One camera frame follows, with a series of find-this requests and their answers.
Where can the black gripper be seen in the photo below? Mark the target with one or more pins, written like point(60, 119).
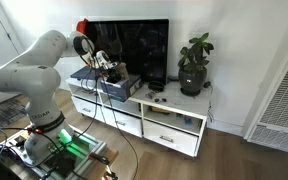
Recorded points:
point(111, 65)

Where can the black flat screen TV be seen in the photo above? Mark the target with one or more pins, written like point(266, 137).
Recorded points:
point(134, 46)

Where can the aluminium robot mounting table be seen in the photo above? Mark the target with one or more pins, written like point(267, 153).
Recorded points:
point(84, 146)

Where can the black power adaptor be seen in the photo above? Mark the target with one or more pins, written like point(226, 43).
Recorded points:
point(206, 84)

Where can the black plant pot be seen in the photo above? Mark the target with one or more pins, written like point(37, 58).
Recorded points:
point(191, 81)

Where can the small blue shelf items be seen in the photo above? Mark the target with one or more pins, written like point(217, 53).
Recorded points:
point(185, 119)

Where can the grey patterned rug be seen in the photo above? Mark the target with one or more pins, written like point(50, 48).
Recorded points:
point(4, 111)

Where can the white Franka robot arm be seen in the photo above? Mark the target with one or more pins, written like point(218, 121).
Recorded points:
point(34, 80)

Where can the orange and black clamp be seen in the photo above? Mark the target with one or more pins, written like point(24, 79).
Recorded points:
point(99, 157)
point(110, 175)

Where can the brown shelf item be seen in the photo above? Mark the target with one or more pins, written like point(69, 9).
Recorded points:
point(159, 109)

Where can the black sunglasses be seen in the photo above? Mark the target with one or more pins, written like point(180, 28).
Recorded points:
point(157, 100)

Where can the dark blue cardboard box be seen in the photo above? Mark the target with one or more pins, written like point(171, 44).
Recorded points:
point(120, 91)

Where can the black headphones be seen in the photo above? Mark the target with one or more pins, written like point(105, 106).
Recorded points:
point(150, 87)

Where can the green leafy plant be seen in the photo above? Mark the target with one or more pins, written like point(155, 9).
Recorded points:
point(194, 56)

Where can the white TV cabinet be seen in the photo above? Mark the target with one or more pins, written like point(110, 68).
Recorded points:
point(197, 103)

